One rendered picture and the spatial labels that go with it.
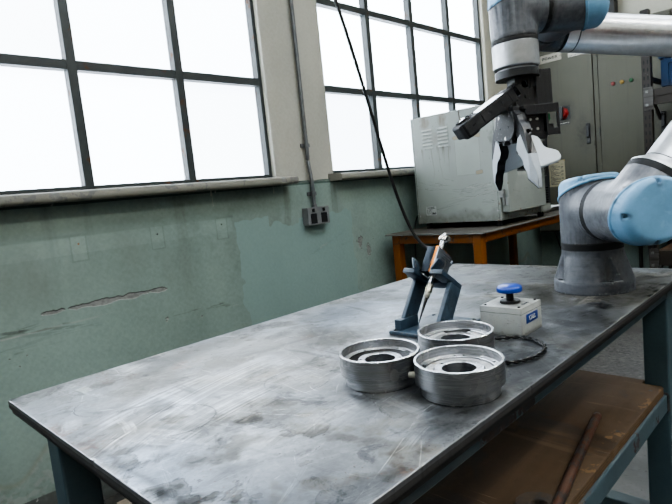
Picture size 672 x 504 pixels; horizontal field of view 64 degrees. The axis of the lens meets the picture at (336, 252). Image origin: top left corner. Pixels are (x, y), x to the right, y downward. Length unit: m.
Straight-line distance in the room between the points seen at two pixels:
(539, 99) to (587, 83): 3.64
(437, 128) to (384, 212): 0.56
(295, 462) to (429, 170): 2.74
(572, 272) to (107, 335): 1.65
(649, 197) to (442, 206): 2.21
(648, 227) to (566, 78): 3.71
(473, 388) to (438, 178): 2.59
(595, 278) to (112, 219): 1.68
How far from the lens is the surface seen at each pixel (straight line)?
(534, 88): 1.00
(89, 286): 2.16
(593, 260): 1.15
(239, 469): 0.55
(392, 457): 0.53
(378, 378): 0.66
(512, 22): 0.98
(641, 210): 1.02
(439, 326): 0.82
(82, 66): 2.30
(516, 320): 0.87
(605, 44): 1.21
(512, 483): 0.99
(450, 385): 0.61
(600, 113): 4.57
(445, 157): 3.12
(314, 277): 2.77
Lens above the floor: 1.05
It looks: 6 degrees down
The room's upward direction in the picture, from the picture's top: 6 degrees counter-clockwise
